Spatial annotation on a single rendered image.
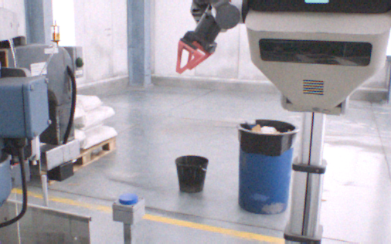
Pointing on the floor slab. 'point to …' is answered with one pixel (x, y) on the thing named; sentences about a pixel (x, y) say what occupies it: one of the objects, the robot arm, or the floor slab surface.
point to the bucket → (191, 173)
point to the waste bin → (265, 165)
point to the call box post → (129, 233)
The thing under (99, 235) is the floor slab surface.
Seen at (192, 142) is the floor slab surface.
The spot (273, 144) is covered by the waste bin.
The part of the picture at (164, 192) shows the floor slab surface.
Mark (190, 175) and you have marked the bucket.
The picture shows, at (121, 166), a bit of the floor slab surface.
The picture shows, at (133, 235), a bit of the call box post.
